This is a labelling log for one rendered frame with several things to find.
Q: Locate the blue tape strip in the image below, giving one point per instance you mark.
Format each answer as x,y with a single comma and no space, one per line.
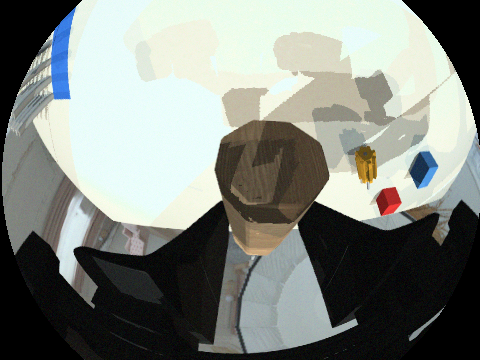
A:
59,56

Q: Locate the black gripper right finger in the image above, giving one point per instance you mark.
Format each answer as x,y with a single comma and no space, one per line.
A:
352,259

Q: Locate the blue block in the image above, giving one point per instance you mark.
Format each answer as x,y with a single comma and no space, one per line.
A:
424,169

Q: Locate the red cube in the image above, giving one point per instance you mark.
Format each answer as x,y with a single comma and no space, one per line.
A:
388,201

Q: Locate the yellow-handled screwdriver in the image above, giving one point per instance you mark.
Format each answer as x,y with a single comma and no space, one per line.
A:
366,165

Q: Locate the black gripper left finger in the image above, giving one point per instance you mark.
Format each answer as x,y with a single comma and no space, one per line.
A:
183,277

